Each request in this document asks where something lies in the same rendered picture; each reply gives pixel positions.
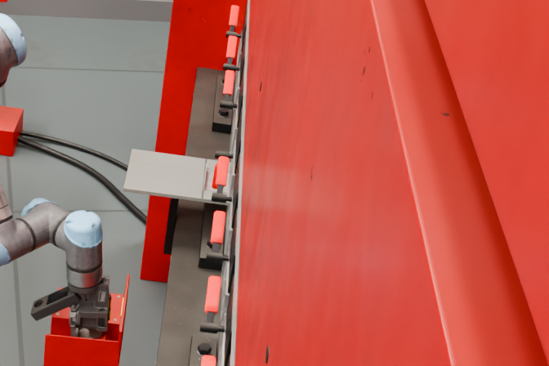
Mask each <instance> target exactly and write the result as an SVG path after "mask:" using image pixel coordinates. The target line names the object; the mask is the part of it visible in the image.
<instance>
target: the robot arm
mask: <svg viewBox="0 0 549 366"><path fill-rule="evenodd" d="M26 52H27V50H26V43H25V39H24V37H23V34H22V32H21V31H20V28H19V27H18V25H17V24H16V23H15V21H14V20H13V19H12V18H10V17H9V16H6V15H4V14H1V13H0V88H1V87H3V85H4V84H5V83H6V81H7V77H8V74H9V71H10V69H11V67H13V66H14V67H16V66H19V65H20V64H22V63H23V62H24V60H25V57H26ZM102 239H103V231H102V228H101V220H100V218H99V217H98V216H97V215H96V214H95V213H94V212H86V211H76V212H72V213H70V212H68V211H66V210H64V209H63V208H61V207H60V206H59V205H57V204H56V203H53V202H50V201H48V200H46V199H42V198H37V199H33V200H31V201H30V202H29V204H28V205H26V206H25V208H24V209H23V212H22V214H21V217H18V218H16V219H15V220H14V218H13V216H12V213H11V209H10V207H9V205H8V202H7V199H6V196H5V194H4V192H3V189H2V186H1V183H0V266H4V265H8V264H9V263H11V261H14V260H15V259H17V258H19V257H22V256H23V255H25V254H27V253H29V252H32V251H34V250H36V249H38V248H40V247H42V246H44V245H46V244H48V243H51V244H53V245H55V246H56V247H58V248H60V249H62V250H64V251H65V255H66V278H67V280H68V286H67V287H65V288H62V289H60V290H58V291H55V292H53V293H51V294H49V295H46V296H45V297H42V298H40V299H37V300H36V301H34V302H33V306H32V310H31V313H30V314H31V316H32V317H33V318H34V319H35V320H36V321H38V320H40V319H43V318H45V317H47V316H48V315H52V314H54V313H56V312H58V311H60V310H63V309H64V308H67V307H69V308H70V310H69V326H70V328H71V337H84V338H92V339H94V338H98V337H100V336H101V335H102V332H107V331H108V328H107V326H108V325H107V324H108V322H109V319H110V314H111V309H110V306H111V296H110V292H109V275H103V269H102Z"/></svg>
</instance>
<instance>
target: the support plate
mask: <svg viewBox="0 0 549 366"><path fill-rule="evenodd" d="M217 163H218V161H217V160H211V159H207V168H209V169H207V171H211V172H214V170H215V164H217ZM204 167H205V158H194V157H188V156H182V155H175V154H165V153H159V152H152V151H146V150H134V149H132V153H131V157H130V161H129V164H128V169H127V175H126V179H125V182H124V187H123V192H130V193H136V194H147V195H154V196H160V197H167V198H173V199H184V200H191V201H197V202H203V203H214V204H221V205H227V206H229V204H230V202H228V201H226V203H219V202H213V201H212V193H216V191H210V190H205V191H204V192H203V199H202V190H203V175H204Z"/></svg>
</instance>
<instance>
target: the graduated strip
mask: <svg viewBox="0 0 549 366"><path fill-rule="evenodd" d="M249 10H250V0H248V30H249ZM247 67H248V33H247V51H246V69H245V88H244V106H243V141H242V158H241V177H240V195H239V230H238V248H237V266H236V284H235V302H234V337H233V355H232V366H234V354H235V335H236V315H237V296H238V277H239V240H240V220H241V201H242V182H243V144H244V125H245V105H246V86H247Z"/></svg>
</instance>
